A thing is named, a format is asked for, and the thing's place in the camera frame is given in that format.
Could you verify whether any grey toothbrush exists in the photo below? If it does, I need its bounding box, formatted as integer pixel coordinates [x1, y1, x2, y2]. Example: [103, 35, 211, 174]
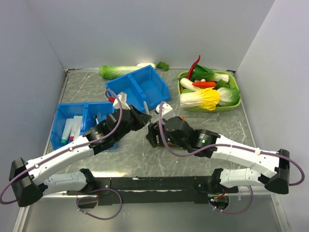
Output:
[143, 101, 149, 115]

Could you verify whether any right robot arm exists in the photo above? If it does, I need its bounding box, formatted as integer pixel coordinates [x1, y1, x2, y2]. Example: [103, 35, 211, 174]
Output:
[146, 116, 290, 194]

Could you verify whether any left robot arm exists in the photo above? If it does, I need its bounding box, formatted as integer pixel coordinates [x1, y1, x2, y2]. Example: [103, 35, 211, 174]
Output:
[0, 105, 151, 207]

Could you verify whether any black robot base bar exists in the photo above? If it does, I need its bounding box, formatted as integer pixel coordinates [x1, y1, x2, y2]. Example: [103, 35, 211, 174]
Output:
[66, 175, 239, 206]

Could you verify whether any white toothpaste tube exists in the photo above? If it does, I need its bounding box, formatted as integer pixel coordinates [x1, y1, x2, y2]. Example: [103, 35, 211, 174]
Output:
[69, 116, 83, 142]
[60, 118, 73, 145]

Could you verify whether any blue bin with cups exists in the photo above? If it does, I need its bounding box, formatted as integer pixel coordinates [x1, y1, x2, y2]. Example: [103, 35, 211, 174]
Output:
[105, 66, 170, 112]

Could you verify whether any blue bin with toiletries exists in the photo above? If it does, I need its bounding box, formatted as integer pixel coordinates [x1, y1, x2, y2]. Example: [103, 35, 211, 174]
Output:
[50, 101, 114, 150]

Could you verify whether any yellow napa cabbage toy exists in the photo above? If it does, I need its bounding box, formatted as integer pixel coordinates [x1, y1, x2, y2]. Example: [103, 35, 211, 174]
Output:
[180, 88, 220, 111]

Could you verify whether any green vegetable basket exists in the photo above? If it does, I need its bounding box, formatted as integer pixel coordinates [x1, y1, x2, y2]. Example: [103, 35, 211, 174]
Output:
[176, 70, 241, 112]

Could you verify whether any white corn toy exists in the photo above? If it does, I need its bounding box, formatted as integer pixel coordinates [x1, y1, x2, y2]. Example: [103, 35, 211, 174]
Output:
[180, 78, 201, 91]

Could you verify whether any orange carrot toy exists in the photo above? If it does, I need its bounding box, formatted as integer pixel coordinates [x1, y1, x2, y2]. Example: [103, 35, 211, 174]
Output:
[193, 81, 216, 88]

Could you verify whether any white radish toy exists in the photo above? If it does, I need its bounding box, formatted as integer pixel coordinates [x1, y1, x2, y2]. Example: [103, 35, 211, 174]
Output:
[136, 62, 156, 69]

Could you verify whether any green napa cabbage toy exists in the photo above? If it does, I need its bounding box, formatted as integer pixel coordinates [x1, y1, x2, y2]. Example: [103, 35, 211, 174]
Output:
[99, 65, 141, 80]

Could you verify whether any green leaf toy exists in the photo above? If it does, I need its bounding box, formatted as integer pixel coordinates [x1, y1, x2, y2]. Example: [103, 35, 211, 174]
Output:
[156, 61, 169, 71]

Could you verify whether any green white cabbage toy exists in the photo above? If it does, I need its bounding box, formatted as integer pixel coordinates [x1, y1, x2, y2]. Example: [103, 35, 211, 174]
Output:
[217, 87, 240, 106]

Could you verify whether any green bok choy toy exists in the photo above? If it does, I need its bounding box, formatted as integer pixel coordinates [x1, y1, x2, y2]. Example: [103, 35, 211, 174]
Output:
[189, 64, 230, 83]

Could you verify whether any red chili pepper toy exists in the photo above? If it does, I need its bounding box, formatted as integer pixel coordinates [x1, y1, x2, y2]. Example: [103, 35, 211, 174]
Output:
[187, 55, 201, 80]

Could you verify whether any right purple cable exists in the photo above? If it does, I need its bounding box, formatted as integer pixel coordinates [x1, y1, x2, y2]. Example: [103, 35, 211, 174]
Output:
[158, 101, 305, 215]

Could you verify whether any aluminium rail frame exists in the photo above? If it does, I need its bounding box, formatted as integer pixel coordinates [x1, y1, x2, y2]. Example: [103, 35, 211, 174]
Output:
[14, 70, 290, 232]

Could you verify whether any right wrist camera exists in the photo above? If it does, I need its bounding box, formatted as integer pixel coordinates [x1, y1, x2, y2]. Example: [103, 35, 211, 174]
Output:
[161, 101, 173, 120]

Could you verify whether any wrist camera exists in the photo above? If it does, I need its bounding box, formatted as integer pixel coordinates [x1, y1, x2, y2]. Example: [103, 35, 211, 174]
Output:
[108, 92, 130, 110]
[161, 101, 173, 120]

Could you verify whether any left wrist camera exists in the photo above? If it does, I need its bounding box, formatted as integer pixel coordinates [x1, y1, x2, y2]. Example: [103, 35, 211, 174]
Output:
[108, 92, 130, 110]

